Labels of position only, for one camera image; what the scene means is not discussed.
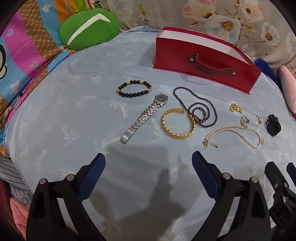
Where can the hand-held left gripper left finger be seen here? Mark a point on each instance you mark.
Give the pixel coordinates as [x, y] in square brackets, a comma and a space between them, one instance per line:
[92, 178]

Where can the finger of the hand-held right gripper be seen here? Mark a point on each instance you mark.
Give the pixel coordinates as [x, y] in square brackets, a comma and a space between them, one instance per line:
[291, 170]
[274, 176]

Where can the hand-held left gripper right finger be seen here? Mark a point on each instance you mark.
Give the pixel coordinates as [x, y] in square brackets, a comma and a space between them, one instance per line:
[205, 173]

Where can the black wristwatch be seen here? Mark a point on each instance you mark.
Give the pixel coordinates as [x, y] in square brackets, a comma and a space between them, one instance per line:
[274, 125]

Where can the gold bangle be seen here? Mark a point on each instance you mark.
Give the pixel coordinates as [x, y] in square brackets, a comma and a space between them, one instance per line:
[167, 130]

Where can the silver metal wristwatch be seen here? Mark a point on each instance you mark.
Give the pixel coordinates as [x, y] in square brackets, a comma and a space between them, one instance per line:
[148, 113]

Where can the red gift box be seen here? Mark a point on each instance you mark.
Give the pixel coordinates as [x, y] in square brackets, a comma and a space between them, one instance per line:
[203, 58]

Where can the light blue bedsheet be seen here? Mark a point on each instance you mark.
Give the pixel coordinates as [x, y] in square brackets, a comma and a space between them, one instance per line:
[81, 115]

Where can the striped white cloth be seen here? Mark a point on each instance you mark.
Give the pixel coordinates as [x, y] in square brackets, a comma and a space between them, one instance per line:
[11, 180]

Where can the pink cloth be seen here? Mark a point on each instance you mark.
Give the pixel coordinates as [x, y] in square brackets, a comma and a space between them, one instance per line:
[19, 215]

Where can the pink pillow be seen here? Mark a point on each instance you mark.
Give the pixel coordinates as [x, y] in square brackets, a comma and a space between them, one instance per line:
[288, 85]

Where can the blue fuzzy plush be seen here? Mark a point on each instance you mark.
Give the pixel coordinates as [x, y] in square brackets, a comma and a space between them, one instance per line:
[268, 69]

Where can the colourful cartoon pillow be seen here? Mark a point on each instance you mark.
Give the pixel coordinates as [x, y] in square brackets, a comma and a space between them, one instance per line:
[25, 58]

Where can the green plush pillow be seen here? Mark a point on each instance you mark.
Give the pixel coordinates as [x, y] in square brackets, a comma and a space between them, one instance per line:
[87, 27]

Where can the grey floral blanket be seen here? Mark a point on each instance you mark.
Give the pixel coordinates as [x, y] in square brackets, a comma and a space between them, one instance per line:
[208, 16]

